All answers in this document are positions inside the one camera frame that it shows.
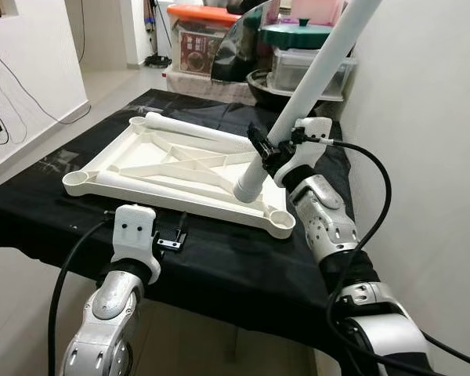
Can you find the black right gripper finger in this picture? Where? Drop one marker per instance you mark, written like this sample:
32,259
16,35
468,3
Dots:
262,141

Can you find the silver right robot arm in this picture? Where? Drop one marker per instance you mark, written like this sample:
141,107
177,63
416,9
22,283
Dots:
329,227

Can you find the black tablecloth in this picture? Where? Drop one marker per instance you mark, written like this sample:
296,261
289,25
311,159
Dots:
219,258

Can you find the dark metal wok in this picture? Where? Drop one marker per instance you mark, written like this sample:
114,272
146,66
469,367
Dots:
262,88

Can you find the clear plastic storage box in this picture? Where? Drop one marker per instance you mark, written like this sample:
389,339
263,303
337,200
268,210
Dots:
298,74

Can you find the beige low platform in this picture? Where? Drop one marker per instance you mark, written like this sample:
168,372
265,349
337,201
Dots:
204,88

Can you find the white plastic table top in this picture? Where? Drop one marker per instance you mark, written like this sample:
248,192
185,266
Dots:
141,160

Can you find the green pot lid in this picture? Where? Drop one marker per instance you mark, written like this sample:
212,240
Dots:
294,35

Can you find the clear storage box orange lid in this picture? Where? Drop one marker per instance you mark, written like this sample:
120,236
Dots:
196,47

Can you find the pink plastic container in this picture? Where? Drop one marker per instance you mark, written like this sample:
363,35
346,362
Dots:
321,12

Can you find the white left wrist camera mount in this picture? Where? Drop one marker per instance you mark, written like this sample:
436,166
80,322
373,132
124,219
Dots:
133,227

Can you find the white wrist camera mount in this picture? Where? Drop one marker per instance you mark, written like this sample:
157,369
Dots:
313,129
133,227

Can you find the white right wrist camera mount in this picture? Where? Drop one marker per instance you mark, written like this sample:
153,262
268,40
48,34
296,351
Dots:
313,129

